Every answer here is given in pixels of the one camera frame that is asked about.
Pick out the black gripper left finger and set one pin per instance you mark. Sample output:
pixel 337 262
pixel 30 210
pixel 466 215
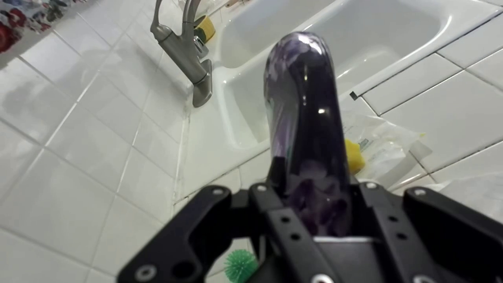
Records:
pixel 178 235

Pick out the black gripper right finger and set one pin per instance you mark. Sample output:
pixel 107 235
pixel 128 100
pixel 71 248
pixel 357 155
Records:
pixel 450 240

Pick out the purple dish soap bottle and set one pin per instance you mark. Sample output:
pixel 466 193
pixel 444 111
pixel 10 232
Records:
pixel 309 130

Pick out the green spiky ball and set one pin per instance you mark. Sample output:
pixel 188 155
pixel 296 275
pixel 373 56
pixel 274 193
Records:
pixel 241 265

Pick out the clear plastic bag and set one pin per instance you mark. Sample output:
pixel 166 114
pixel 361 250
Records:
pixel 387 150

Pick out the yellow sponge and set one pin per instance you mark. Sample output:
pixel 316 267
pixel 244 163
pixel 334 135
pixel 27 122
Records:
pixel 354 157

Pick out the grey metal faucet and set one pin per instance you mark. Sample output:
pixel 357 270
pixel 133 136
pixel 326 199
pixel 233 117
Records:
pixel 183 51

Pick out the yellow soap container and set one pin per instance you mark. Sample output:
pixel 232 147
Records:
pixel 205 28

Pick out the white kitchen sink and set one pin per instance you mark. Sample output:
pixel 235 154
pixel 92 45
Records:
pixel 367 31

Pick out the floral curtain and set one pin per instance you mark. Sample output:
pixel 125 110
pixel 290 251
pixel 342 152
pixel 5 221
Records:
pixel 26 20

